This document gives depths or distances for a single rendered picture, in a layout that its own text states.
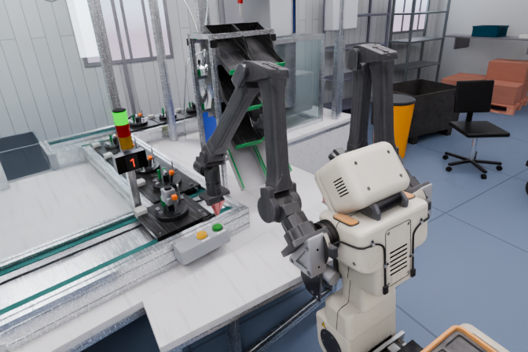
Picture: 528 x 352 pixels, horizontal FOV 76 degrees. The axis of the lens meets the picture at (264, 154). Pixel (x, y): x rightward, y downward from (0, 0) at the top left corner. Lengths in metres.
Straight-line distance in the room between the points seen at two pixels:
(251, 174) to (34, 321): 0.94
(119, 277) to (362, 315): 0.80
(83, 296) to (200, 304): 0.37
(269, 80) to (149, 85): 4.01
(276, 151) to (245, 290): 0.55
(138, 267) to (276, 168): 0.66
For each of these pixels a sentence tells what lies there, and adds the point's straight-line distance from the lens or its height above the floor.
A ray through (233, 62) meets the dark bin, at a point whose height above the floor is 1.54.
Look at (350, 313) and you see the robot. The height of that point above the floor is 0.90.
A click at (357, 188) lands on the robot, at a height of 1.32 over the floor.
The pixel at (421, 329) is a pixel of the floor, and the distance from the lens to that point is 2.39.
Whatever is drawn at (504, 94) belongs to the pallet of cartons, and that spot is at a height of 0.31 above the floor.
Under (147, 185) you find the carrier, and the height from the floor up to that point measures 0.97.
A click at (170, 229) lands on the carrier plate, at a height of 0.97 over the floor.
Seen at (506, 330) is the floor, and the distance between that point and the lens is 2.59.
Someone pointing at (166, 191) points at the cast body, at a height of 1.09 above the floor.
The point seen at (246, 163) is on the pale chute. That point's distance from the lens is 1.61.
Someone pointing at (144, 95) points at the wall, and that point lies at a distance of 4.84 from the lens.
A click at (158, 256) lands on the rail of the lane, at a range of 1.35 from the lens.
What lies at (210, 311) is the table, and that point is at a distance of 1.21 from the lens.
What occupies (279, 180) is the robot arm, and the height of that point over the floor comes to 1.32.
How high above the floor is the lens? 1.75
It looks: 23 degrees down
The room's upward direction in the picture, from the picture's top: 2 degrees counter-clockwise
